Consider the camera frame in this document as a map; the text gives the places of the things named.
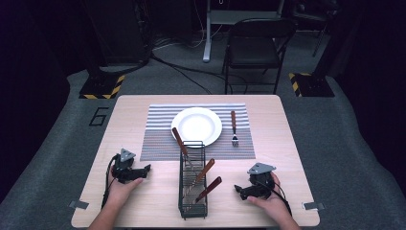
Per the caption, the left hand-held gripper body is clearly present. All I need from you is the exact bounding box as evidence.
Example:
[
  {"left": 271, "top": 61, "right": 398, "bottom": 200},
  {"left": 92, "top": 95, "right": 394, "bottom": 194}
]
[{"left": 111, "top": 148, "right": 144, "bottom": 185}]

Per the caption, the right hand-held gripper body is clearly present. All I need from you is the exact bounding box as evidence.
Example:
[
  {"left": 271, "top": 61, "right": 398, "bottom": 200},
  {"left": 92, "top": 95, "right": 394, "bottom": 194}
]
[{"left": 241, "top": 162, "right": 278, "bottom": 201}]

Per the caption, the person's left hand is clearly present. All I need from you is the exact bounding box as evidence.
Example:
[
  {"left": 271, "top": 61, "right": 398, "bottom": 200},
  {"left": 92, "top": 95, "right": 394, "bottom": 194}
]
[{"left": 107, "top": 168, "right": 145, "bottom": 209}]

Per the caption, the person's right hand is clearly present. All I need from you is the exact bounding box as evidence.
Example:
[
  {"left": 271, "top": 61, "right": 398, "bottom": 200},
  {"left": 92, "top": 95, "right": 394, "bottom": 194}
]
[{"left": 246, "top": 172, "right": 290, "bottom": 222}]

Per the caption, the grey striped placemat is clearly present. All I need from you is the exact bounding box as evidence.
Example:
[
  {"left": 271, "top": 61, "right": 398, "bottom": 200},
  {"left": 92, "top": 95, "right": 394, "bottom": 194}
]
[{"left": 139, "top": 103, "right": 257, "bottom": 162}]

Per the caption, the grey tape strip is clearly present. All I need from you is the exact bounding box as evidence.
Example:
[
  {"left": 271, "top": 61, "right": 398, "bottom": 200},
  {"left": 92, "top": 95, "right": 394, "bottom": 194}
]
[
  {"left": 302, "top": 201, "right": 326, "bottom": 212},
  {"left": 68, "top": 199, "right": 90, "bottom": 211}
]

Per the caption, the white round plate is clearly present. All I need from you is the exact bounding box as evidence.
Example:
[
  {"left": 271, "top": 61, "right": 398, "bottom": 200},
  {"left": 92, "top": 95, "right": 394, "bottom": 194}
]
[{"left": 170, "top": 106, "right": 223, "bottom": 149}]

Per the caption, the black stand with striped base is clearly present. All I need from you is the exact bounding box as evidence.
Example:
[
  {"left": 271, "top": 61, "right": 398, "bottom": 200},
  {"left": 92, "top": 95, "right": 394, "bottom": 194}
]
[
  {"left": 288, "top": 18, "right": 340, "bottom": 98},
  {"left": 78, "top": 0, "right": 126, "bottom": 101}
]

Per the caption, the black folding chair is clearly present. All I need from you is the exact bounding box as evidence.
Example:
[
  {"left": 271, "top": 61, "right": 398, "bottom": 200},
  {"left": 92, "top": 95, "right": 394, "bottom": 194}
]
[{"left": 221, "top": 17, "right": 299, "bottom": 96}]

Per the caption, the right hand-held gripper black cable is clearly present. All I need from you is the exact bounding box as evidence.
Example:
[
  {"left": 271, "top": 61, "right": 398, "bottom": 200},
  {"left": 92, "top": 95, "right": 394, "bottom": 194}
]
[{"left": 255, "top": 179, "right": 293, "bottom": 217}]

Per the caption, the hand-held gripper black cable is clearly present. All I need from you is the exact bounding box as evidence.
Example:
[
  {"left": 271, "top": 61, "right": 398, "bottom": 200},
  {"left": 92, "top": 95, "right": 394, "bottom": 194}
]
[
  {"left": 101, "top": 154, "right": 120, "bottom": 209},
  {"left": 255, "top": 179, "right": 293, "bottom": 217}
]

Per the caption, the left hand-held gripper black cable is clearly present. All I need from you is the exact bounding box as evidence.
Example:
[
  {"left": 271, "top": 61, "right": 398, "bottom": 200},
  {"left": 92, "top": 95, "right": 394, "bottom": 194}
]
[{"left": 101, "top": 154, "right": 120, "bottom": 209}]

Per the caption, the wooden-handled cutlery piece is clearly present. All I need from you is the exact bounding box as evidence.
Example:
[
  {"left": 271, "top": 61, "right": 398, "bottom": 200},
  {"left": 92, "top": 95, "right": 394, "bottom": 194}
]
[
  {"left": 184, "top": 157, "right": 216, "bottom": 196},
  {"left": 171, "top": 126, "right": 196, "bottom": 171},
  {"left": 193, "top": 175, "right": 223, "bottom": 204}
]

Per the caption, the black wire cutlery basket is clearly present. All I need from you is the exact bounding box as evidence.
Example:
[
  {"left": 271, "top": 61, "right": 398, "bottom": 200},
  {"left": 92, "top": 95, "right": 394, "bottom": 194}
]
[{"left": 177, "top": 140, "right": 209, "bottom": 221}]

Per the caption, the wooden-handled fork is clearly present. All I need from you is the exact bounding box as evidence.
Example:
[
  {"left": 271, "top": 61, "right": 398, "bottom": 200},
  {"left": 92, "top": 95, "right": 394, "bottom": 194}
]
[{"left": 230, "top": 110, "right": 240, "bottom": 149}]

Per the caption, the black floor cable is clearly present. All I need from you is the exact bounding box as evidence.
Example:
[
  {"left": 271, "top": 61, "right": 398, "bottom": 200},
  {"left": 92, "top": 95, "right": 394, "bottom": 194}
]
[{"left": 149, "top": 52, "right": 248, "bottom": 96}]

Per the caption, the white desk frame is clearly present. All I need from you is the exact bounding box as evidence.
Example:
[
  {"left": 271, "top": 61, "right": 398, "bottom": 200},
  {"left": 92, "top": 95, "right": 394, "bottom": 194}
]
[{"left": 202, "top": 0, "right": 285, "bottom": 63}]

